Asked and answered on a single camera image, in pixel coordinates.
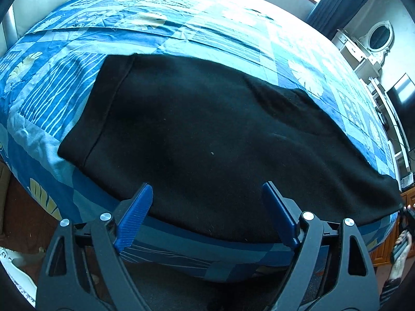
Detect cream leather headboard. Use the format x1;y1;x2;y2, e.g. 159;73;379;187
0;0;153;51

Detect person's right hand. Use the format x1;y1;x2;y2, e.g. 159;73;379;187
389;230;413;282

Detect white patterned object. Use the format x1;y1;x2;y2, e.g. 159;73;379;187
0;245;38;308

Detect white oval mirror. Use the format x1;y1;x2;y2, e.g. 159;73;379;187
366;21;394;60

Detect black pants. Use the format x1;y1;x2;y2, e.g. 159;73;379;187
58;53;404;243

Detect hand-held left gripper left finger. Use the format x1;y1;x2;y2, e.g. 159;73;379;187
36;183;154;311

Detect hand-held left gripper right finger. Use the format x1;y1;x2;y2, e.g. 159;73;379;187
261;182;381;311

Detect wooden cabinet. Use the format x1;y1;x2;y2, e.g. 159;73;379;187
370;188;415;266

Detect dark blue curtain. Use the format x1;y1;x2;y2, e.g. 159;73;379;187
305;0;384;39

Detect white dresser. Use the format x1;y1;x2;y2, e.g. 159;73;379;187
331;29;386;81

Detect blue patterned bedsheet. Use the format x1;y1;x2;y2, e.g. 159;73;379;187
0;0;401;282

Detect white television stand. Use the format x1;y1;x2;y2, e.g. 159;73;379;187
368;78;415;188

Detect black television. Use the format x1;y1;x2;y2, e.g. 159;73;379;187
386;73;415;130

